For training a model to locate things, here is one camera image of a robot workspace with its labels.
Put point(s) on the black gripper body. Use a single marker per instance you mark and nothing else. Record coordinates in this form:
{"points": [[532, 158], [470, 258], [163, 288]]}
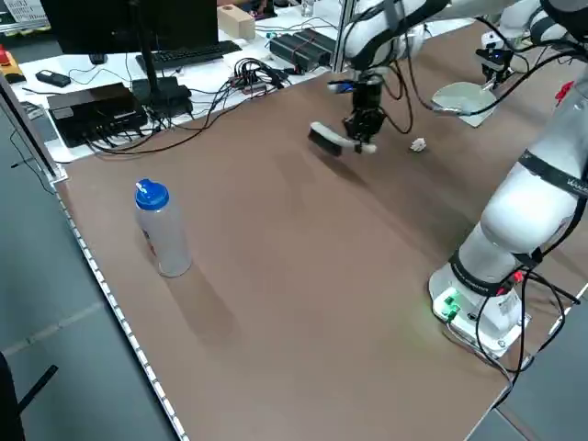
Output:
{"points": [[496, 69], [367, 98]]}

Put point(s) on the grey plastic dustpan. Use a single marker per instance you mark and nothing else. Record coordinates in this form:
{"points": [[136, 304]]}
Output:
{"points": [[459, 98]]}

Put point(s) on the white paper ball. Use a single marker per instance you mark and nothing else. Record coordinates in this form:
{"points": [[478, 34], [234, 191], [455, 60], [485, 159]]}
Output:
{"points": [[418, 145]]}

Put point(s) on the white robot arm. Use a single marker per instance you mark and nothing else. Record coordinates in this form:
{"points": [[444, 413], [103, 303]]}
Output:
{"points": [[519, 220], [516, 20]]}

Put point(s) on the red rose bouquet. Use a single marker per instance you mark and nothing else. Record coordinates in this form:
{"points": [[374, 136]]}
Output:
{"points": [[564, 89]]}

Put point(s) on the black finned power supply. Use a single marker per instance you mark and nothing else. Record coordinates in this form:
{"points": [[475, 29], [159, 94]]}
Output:
{"points": [[298, 48]]}

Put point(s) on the wooden block with hole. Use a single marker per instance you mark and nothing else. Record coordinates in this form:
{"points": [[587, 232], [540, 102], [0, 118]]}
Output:
{"points": [[236, 23]]}

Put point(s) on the black keyboard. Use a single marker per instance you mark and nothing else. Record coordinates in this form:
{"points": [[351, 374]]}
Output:
{"points": [[188, 54]]}

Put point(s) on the black monitor stand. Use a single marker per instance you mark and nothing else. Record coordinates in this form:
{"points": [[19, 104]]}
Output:
{"points": [[161, 94]]}

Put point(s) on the white side desk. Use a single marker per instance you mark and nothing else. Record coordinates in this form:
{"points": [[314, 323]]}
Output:
{"points": [[115, 75]]}

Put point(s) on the black computer monitor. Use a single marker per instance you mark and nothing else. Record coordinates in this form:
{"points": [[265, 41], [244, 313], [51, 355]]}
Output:
{"points": [[115, 23]]}

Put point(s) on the black docking box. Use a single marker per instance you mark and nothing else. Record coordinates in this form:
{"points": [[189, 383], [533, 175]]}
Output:
{"points": [[92, 110]]}

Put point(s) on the black handheld remote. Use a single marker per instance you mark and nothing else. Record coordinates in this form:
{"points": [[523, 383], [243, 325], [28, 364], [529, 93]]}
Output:
{"points": [[53, 78]]}

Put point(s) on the red emergency stop button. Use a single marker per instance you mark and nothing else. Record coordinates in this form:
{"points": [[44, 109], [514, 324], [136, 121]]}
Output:
{"points": [[5, 56]]}

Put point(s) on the black chair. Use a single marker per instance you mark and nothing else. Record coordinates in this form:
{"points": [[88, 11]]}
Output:
{"points": [[9, 404]]}

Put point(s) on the aluminium frame post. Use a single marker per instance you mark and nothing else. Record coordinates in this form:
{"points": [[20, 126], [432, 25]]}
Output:
{"points": [[339, 46]]}

